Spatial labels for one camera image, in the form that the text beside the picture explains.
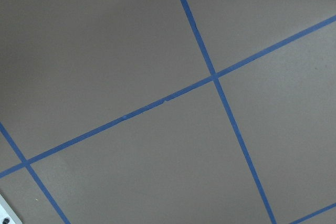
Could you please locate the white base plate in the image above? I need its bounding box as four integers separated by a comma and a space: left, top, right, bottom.
0, 196, 23, 224

